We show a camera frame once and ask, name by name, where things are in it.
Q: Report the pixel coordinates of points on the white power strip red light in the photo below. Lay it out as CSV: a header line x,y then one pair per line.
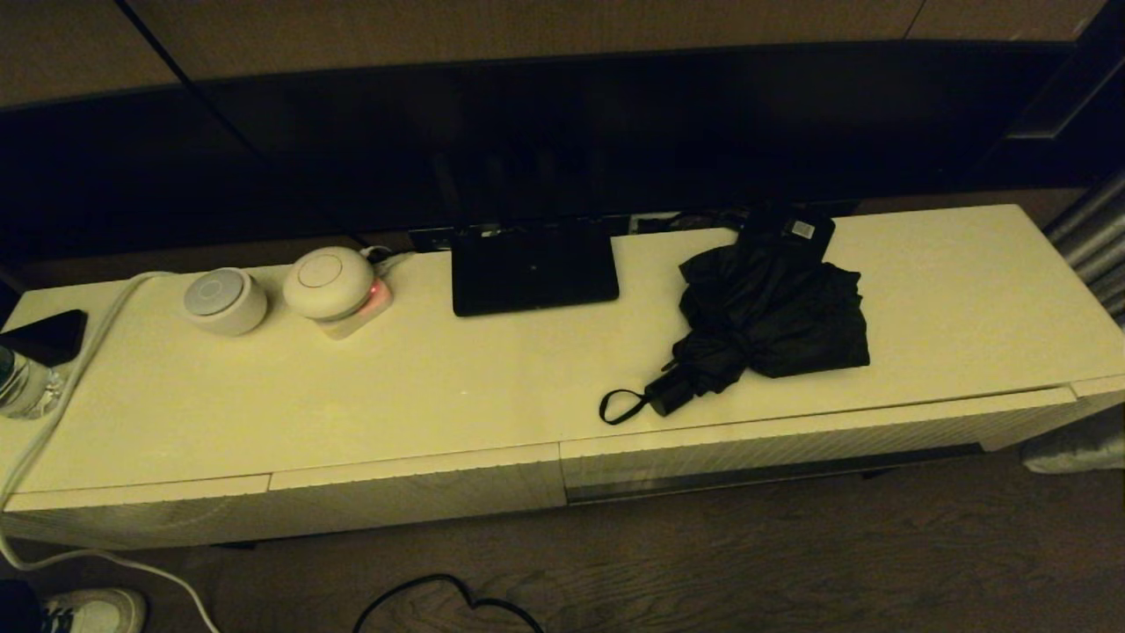
x,y
353,327

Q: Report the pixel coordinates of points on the wide white ribbed drawer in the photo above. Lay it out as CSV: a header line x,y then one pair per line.
x,y
791,448

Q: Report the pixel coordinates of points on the grey pleated curtain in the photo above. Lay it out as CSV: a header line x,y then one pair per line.
x,y
1094,246

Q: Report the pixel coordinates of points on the white sneaker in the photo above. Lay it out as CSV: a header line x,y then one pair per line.
x,y
97,611

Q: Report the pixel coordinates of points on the white ribbed cabinet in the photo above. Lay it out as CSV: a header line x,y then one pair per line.
x,y
439,387

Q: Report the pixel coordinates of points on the black smartphone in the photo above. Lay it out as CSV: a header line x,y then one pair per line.
x,y
48,338

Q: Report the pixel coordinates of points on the white dome shaped device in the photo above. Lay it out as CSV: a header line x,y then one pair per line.
x,y
327,281

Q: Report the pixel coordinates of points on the black set-top box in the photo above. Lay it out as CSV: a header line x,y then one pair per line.
x,y
804,230

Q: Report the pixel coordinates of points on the clear plastic water bottle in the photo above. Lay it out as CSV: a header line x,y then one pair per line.
x,y
25,387

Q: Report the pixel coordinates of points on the black flat screen television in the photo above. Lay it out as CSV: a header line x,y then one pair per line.
x,y
615,132

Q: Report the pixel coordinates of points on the dark trouser leg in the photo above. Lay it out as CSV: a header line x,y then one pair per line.
x,y
18,611

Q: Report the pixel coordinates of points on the black television base plate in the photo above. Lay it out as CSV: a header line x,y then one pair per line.
x,y
536,272

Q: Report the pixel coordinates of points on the white wooden panel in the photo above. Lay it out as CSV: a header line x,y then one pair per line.
x,y
422,492
132,519
1099,396

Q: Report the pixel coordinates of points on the white speaker with grey top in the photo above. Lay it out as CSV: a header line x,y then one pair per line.
x,y
224,303

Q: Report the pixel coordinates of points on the black umbrella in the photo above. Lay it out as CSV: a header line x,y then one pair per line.
x,y
773,308

